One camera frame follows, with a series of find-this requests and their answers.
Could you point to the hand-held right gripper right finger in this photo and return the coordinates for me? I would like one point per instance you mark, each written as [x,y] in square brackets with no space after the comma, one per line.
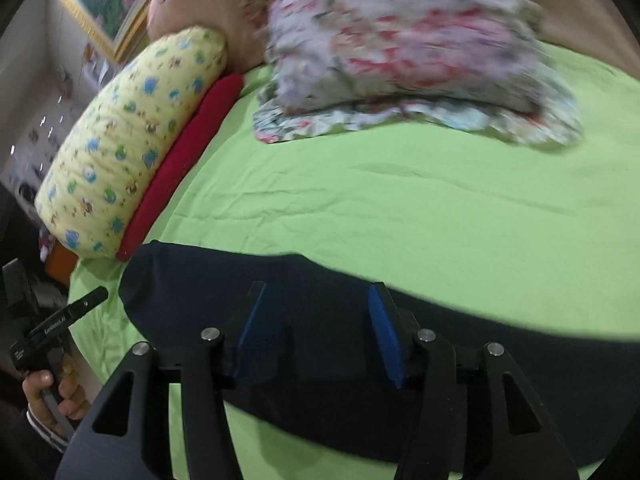
[386,332]

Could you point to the green bed sheet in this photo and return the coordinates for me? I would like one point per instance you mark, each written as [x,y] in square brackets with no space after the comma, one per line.
[400,200]

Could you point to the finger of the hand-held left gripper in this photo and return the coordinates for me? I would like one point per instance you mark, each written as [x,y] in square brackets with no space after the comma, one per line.
[85,304]

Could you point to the dark navy pants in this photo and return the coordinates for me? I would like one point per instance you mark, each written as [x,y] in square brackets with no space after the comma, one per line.
[325,360]

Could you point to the beige headboard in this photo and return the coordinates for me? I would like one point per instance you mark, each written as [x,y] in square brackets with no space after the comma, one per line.
[215,15]

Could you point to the yellow printed bolster pillow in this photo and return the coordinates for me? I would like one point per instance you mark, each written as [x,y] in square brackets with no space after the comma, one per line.
[130,145]

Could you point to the red pillow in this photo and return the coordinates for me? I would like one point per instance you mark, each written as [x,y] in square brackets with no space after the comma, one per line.
[182,160]

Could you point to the person's left forearm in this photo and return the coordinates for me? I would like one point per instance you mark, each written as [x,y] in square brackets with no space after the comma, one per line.
[35,435]

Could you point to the gold framed painting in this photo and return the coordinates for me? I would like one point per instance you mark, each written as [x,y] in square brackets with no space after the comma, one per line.
[100,0]

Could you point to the person's left hand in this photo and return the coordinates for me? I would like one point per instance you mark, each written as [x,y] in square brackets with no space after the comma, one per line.
[55,390]

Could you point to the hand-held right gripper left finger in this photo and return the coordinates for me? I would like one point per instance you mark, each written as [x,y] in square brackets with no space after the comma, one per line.
[250,330]

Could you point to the floral folded blanket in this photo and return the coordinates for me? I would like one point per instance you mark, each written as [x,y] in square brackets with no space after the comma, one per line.
[410,50]

